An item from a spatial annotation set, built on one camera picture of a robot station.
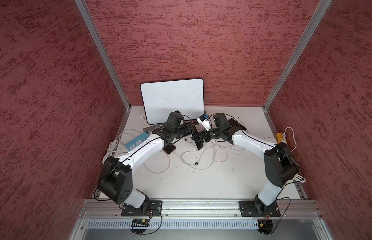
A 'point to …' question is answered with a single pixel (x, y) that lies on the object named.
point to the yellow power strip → (279, 137)
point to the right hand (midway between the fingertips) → (195, 138)
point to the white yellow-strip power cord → (297, 178)
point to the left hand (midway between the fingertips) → (192, 131)
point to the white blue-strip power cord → (113, 146)
